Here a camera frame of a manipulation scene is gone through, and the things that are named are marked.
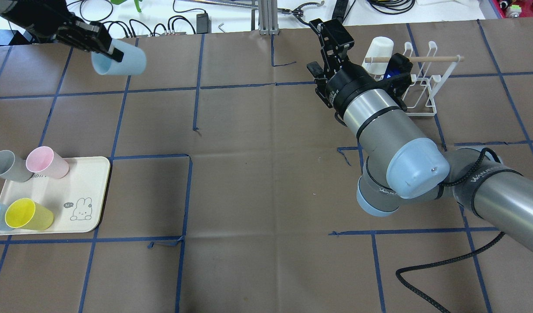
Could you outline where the white rectangular tray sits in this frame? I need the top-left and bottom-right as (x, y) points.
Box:
(0, 156), (111, 236)

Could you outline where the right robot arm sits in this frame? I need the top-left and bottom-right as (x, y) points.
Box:
(307, 19), (533, 252)

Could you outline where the black power adapter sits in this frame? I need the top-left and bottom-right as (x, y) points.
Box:
(195, 13), (212, 34)

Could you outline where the coiled black cable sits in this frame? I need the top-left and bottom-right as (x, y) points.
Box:
(366, 0), (417, 14)

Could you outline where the pale green ikea cup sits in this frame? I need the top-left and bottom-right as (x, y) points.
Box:
(362, 37), (394, 75)

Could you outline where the aluminium frame post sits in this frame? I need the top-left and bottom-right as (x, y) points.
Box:
(258, 0), (279, 35)

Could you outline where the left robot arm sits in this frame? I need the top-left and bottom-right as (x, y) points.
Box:
(0, 0), (124, 62)

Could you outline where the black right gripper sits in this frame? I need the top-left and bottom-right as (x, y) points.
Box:
(307, 19), (413, 113)

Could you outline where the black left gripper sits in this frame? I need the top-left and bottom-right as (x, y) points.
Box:
(53, 16), (124, 62)

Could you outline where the pink ikea cup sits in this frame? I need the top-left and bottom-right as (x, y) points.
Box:
(26, 146), (70, 180)

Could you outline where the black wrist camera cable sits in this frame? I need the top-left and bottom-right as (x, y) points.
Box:
(395, 148), (506, 313)

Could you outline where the light blue cup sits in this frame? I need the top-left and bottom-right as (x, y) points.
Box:
(91, 39), (147, 77)

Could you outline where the yellow ikea cup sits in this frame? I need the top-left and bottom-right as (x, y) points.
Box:
(4, 198), (54, 230)

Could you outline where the grey ikea cup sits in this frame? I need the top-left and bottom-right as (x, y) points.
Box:
(0, 150), (34, 183)

